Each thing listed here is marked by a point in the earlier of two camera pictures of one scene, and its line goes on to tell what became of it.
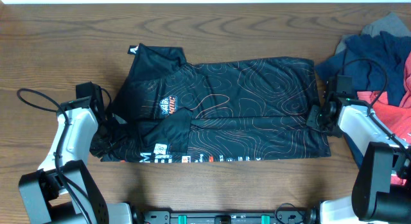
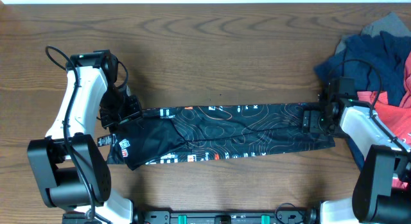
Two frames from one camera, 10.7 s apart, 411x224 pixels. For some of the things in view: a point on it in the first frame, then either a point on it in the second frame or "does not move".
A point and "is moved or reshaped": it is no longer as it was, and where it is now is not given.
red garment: (395, 118) does not move
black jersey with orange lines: (169, 108) is moved or reshaped
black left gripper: (97, 120) → (120, 112)
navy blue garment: (376, 63) does not move
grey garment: (391, 23) does not move
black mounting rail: (304, 216) does not move
